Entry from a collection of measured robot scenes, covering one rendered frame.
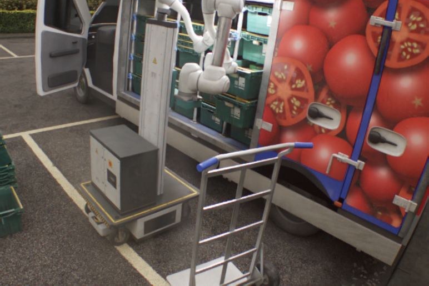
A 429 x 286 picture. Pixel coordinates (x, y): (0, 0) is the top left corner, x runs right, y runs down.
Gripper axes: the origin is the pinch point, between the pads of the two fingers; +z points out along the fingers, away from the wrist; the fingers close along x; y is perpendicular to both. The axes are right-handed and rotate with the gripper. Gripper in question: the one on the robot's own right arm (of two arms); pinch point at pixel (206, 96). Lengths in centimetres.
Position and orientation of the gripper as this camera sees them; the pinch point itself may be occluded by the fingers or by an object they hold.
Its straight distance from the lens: 290.6
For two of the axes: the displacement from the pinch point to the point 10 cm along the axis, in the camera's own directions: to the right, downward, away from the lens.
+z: -1.3, 9.3, 3.5
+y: -7.0, 1.6, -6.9
